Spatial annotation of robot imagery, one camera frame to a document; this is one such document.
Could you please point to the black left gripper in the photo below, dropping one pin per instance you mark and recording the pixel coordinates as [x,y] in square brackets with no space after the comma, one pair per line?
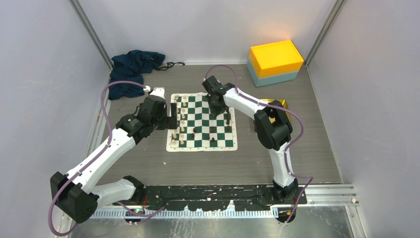
[170,122]

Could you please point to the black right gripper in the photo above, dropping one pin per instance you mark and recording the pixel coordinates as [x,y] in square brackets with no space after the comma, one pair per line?
[216,111]

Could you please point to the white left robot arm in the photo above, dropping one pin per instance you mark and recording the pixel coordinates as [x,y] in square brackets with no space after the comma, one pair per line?
[77,193]

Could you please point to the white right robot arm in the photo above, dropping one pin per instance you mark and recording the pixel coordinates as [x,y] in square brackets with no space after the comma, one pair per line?
[272,124]

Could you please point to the green white chess mat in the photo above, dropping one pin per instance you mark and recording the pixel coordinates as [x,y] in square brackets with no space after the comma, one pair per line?
[198,116]

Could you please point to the yellow and blue box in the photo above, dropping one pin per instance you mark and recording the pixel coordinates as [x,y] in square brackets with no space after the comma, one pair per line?
[274,63]

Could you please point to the dark blue cloth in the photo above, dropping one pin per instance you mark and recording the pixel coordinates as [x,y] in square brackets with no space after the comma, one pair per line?
[131,67]

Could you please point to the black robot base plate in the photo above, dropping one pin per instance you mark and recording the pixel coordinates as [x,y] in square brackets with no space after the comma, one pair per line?
[216,201]

